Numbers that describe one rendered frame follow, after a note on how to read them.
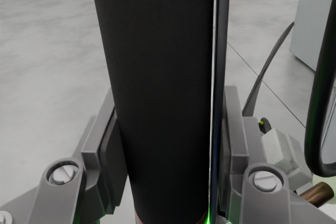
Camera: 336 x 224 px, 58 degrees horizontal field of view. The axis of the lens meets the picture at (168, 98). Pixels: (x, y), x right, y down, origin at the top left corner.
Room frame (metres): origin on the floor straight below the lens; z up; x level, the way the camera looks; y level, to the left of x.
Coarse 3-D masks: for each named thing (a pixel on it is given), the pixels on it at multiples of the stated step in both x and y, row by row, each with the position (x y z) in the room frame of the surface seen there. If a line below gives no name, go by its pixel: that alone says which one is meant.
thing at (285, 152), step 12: (276, 132) 0.46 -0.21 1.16; (264, 144) 0.45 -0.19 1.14; (276, 144) 0.42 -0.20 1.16; (288, 144) 0.44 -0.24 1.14; (276, 156) 0.40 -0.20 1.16; (288, 156) 0.40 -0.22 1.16; (300, 156) 0.41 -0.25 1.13; (288, 168) 0.38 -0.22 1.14; (300, 168) 0.38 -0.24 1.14; (288, 180) 0.37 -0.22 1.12; (300, 180) 0.37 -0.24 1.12
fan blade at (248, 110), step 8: (288, 32) 0.35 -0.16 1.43; (280, 40) 0.36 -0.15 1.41; (272, 48) 0.42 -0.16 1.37; (272, 56) 0.34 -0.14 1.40; (264, 64) 0.37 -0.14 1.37; (264, 72) 0.33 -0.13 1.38; (256, 80) 0.35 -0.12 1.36; (256, 88) 0.33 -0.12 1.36; (248, 96) 0.34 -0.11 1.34; (256, 96) 0.40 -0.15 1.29; (248, 104) 0.31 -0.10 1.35; (248, 112) 0.35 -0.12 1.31
